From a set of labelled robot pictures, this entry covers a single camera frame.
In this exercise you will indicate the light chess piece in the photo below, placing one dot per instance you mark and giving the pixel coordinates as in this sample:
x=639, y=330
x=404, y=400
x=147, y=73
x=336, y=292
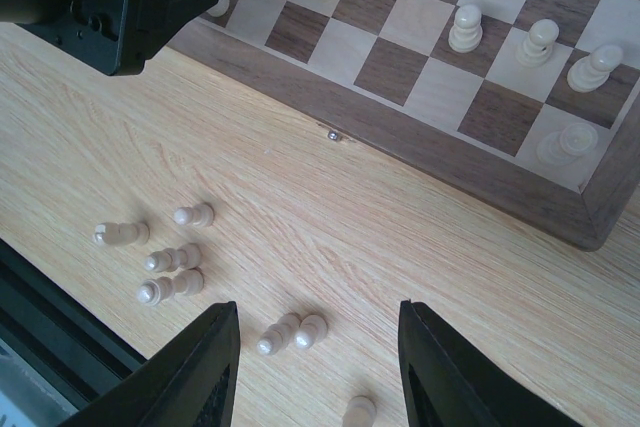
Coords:
x=313, y=329
x=360, y=412
x=151, y=292
x=168, y=260
x=200, y=215
x=120, y=234
x=219, y=9
x=278, y=335

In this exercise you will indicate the wooden chess board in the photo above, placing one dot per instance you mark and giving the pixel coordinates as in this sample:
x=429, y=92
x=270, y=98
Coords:
x=382, y=71

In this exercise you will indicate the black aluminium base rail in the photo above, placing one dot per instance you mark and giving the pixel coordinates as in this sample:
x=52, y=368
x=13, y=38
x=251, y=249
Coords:
x=56, y=337

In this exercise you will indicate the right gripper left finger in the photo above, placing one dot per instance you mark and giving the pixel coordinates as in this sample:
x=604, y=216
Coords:
x=191, y=381

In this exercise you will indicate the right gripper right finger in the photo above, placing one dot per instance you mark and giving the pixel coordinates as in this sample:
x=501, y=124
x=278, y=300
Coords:
x=447, y=381

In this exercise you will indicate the light chess rook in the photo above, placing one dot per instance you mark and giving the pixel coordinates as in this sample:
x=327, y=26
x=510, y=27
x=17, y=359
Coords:
x=561, y=148

